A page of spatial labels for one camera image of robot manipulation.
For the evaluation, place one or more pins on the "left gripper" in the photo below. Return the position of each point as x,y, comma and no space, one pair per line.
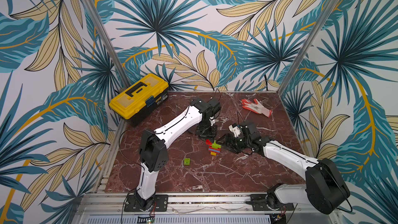
211,136

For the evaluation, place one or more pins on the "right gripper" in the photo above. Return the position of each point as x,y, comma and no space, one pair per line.
231,141

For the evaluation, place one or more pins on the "small red lego brick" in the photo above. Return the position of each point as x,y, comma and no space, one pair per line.
208,142

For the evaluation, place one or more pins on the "long green lego brick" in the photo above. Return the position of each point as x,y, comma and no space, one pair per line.
215,146

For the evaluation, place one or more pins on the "green square lego brick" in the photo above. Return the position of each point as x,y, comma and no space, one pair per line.
186,161

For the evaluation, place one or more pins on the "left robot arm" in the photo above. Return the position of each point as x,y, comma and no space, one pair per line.
155,144

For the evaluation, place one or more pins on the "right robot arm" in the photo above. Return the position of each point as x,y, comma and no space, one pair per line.
324,187

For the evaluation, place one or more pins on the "red white work glove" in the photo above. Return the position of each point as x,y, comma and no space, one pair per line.
256,107

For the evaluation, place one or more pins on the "yellow black toolbox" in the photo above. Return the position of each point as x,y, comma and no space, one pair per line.
138,101

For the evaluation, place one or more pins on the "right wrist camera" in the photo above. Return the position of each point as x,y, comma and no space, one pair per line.
235,130

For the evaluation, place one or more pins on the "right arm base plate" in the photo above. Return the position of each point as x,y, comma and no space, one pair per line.
264,202

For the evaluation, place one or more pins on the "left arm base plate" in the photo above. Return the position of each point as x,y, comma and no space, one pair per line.
134,203

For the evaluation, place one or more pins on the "aluminium front rail frame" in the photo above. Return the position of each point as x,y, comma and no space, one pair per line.
196,208

